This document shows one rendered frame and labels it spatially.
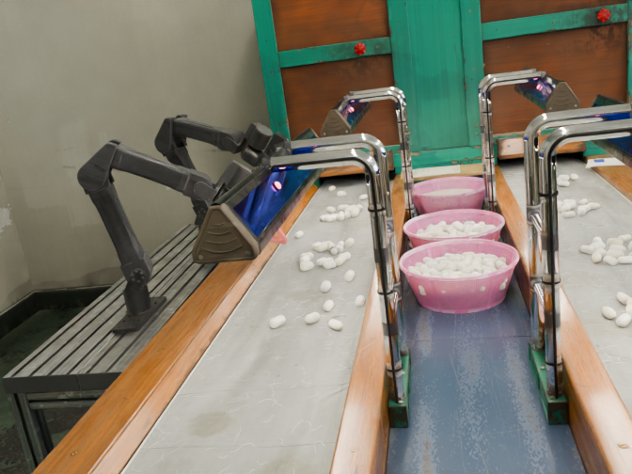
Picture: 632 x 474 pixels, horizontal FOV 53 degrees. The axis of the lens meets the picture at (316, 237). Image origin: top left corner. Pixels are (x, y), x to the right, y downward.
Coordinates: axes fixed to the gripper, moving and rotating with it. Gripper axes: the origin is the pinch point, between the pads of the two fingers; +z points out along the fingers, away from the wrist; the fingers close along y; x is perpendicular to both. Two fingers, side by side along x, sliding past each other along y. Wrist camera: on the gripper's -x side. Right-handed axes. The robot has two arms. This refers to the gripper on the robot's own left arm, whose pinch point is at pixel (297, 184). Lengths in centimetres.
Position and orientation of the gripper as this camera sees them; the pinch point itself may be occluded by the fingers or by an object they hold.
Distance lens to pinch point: 204.4
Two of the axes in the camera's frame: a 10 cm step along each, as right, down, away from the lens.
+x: -5.2, 7.8, 3.4
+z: 8.4, 5.4, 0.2
